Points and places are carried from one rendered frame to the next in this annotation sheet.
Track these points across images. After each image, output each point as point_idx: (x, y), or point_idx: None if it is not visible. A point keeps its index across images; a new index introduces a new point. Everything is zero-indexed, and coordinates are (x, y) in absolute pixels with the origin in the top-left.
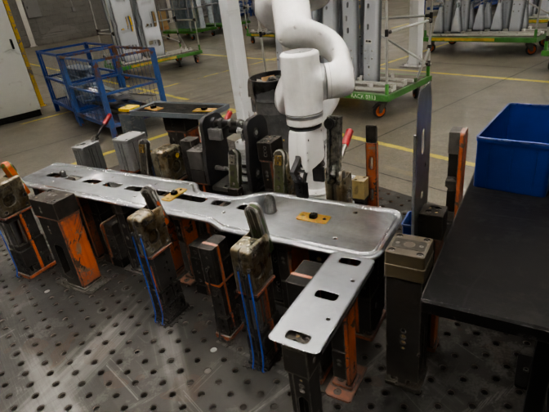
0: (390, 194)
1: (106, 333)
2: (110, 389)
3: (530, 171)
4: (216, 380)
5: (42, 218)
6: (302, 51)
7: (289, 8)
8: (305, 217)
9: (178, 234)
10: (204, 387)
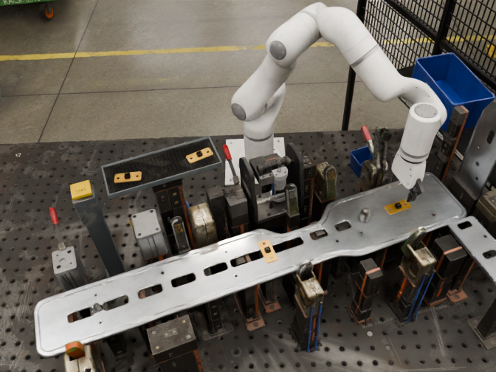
0: (291, 136)
1: None
2: None
3: (480, 114)
4: (400, 347)
5: (167, 360)
6: (435, 113)
7: (393, 74)
8: (395, 209)
9: None
10: (402, 357)
